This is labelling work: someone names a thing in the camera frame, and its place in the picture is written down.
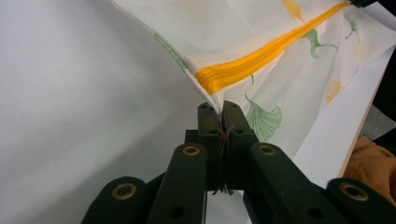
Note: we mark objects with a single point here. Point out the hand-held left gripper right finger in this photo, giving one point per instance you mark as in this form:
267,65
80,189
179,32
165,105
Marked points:
237,140

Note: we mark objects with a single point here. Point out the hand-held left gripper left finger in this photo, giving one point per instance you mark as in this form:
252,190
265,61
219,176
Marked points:
209,143

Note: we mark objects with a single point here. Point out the white leaf-print mesh laundry bag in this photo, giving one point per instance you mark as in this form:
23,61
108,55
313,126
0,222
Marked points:
243,43

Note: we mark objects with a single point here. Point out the white sheet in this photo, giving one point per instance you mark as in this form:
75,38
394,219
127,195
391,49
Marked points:
77,102

